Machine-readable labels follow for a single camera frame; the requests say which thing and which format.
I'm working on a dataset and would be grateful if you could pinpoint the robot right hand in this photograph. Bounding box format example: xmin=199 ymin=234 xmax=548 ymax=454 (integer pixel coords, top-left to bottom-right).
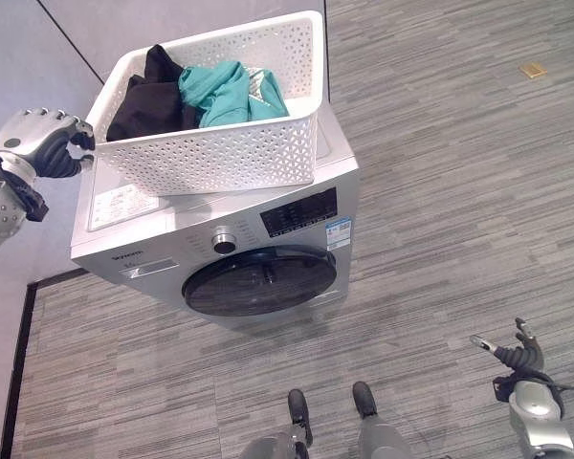
xmin=469 ymin=317 xmax=546 ymax=371

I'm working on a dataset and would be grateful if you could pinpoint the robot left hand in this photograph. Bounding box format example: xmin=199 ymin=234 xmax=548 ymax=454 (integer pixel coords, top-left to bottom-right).
xmin=0 ymin=107 xmax=97 ymax=180

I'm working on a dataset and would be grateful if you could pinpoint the black garment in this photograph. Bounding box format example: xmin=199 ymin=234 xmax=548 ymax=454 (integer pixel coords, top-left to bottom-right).
xmin=105 ymin=44 xmax=203 ymax=142

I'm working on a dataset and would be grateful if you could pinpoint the white perforated laundry basket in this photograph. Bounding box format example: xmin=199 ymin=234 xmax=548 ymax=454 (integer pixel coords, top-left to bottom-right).
xmin=84 ymin=10 xmax=325 ymax=198

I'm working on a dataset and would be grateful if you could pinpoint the teal garment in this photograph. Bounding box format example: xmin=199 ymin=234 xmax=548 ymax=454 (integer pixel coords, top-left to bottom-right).
xmin=177 ymin=60 xmax=291 ymax=129

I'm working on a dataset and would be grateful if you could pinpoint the dark round washer door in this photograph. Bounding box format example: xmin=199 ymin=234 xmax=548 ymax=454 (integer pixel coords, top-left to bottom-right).
xmin=181 ymin=245 xmax=339 ymax=317

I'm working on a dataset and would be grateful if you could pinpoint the washer detergent drawer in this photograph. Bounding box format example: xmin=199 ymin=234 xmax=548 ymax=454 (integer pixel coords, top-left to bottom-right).
xmin=118 ymin=258 xmax=181 ymax=279

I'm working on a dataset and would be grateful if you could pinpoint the silver washer control knob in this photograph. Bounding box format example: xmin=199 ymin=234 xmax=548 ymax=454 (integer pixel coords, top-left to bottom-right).
xmin=210 ymin=231 xmax=236 ymax=255

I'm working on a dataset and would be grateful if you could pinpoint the black washer display panel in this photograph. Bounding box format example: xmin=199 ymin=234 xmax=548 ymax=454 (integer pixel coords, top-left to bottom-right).
xmin=259 ymin=186 xmax=339 ymax=238

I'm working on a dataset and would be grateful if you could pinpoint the white instruction sticker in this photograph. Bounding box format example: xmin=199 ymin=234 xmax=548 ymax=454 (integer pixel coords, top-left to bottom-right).
xmin=88 ymin=184 xmax=162 ymax=230

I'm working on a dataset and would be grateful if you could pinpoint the silver front-load washing machine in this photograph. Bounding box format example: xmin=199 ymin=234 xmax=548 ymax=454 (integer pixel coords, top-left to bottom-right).
xmin=70 ymin=102 xmax=361 ymax=332

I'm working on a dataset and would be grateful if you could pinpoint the blue energy label sticker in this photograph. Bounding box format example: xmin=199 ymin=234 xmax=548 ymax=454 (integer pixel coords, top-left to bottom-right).
xmin=325 ymin=216 xmax=353 ymax=251

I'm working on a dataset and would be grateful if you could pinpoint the black baseboard strip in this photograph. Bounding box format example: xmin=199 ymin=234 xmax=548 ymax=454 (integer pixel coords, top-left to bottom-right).
xmin=0 ymin=267 xmax=90 ymax=459

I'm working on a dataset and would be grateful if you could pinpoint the brass floor socket plate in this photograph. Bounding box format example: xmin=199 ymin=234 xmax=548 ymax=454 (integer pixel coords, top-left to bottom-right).
xmin=519 ymin=61 xmax=548 ymax=80

